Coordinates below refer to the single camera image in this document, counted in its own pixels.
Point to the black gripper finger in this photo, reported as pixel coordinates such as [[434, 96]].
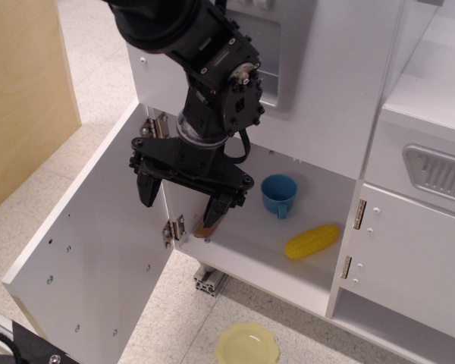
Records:
[[216, 208], [148, 187]]

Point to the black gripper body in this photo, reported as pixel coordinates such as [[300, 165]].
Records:
[[204, 170]]

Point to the white low fridge door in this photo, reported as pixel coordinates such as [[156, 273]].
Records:
[[87, 274]]

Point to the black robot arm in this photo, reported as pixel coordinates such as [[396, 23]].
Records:
[[223, 99]]

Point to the white toy fridge cabinet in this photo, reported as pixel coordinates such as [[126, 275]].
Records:
[[321, 141]]

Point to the brown toy food piece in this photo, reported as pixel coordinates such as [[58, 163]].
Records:
[[203, 232]]

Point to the blue plastic cup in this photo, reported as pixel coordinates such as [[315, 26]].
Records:
[[278, 194]]

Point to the aluminium extrusion foot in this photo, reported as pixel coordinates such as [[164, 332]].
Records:
[[210, 280]]

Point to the yellow toy corn cob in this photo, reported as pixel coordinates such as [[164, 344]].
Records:
[[311, 241]]

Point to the pale yellow plastic plate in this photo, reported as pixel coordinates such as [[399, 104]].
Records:
[[246, 343]]

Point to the light plywood panel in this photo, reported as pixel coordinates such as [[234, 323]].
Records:
[[38, 108]]

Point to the grey ice dispenser recess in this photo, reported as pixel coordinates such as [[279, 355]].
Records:
[[280, 32]]

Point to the white toy oven unit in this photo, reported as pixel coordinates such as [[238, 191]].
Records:
[[395, 278]]

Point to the grey oven vent panel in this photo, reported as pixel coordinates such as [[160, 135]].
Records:
[[430, 170]]

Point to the black mount plate with cable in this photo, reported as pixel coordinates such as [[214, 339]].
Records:
[[27, 347]]

